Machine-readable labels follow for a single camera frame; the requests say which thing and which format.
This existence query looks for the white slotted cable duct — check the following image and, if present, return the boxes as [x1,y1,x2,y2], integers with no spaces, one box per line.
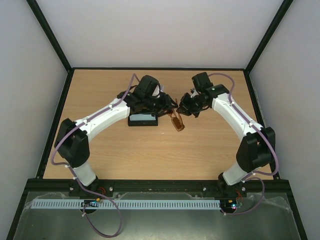
[30,199,221,210]

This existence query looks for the light blue cleaning cloth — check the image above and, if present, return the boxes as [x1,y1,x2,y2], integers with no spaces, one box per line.
[129,114,156,121]

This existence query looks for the black aluminium frame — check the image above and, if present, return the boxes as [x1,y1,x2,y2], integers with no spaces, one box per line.
[7,0,307,240]

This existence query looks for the right controller board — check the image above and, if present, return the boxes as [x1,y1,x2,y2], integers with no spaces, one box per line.
[220,199,243,212]

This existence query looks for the controller board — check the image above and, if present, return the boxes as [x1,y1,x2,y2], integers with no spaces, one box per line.
[220,199,243,212]
[80,197,104,208]

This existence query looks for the black sunglasses case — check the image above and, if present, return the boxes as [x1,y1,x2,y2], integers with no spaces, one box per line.
[127,116,158,127]

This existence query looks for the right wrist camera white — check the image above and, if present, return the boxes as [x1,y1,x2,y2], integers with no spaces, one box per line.
[190,88,199,98]

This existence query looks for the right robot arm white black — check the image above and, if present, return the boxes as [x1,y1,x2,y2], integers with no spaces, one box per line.
[177,72,278,196]

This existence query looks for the left controller board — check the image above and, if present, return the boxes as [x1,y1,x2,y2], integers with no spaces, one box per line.
[80,197,104,208]

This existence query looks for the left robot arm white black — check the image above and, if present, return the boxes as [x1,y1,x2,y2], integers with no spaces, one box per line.
[50,75,178,197]

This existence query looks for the brown sunglasses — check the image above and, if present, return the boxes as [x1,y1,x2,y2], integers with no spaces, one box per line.
[168,99,185,132]

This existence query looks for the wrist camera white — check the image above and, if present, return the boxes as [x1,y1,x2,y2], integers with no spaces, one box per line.
[151,84,164,98]
[190,88,199,98]

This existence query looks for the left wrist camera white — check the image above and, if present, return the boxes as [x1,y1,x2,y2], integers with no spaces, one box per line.
[151,84,164,98]

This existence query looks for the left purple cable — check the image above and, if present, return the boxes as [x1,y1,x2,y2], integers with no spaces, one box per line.
[51,72,141,238]

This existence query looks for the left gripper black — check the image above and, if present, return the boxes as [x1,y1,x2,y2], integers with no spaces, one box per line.
[144,92,179,118]

